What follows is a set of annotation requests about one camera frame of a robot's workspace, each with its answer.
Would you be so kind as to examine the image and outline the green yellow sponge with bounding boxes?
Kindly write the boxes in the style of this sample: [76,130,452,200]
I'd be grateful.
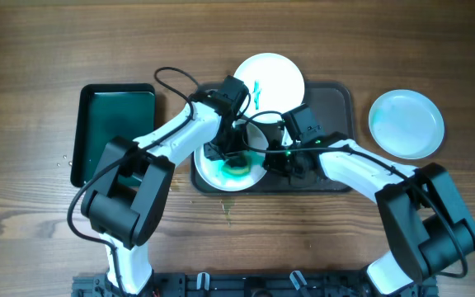
[222,153,252,177]

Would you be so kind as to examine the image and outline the white plate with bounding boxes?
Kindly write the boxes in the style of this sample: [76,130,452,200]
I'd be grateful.
[193,120,268,192]
[233,53,305,124]
[368,89,445,159]

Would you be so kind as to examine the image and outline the white plate back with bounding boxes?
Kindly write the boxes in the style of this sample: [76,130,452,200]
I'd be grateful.
[233,53,305,124]

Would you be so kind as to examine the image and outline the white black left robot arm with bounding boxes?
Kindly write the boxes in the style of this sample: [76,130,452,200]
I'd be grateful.
[72,101,240,296]

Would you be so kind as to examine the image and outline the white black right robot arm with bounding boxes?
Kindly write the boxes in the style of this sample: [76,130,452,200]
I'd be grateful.
[266,135,475,296]

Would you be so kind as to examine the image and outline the grey serving tray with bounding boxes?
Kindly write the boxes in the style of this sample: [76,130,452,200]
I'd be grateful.
[190,81,355,196]

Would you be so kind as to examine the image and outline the black water tray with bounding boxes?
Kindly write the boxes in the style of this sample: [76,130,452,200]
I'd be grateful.
[70,83,156,187]

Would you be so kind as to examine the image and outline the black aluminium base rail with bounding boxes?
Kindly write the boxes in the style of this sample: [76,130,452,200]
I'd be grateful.
[71,271,439,297]

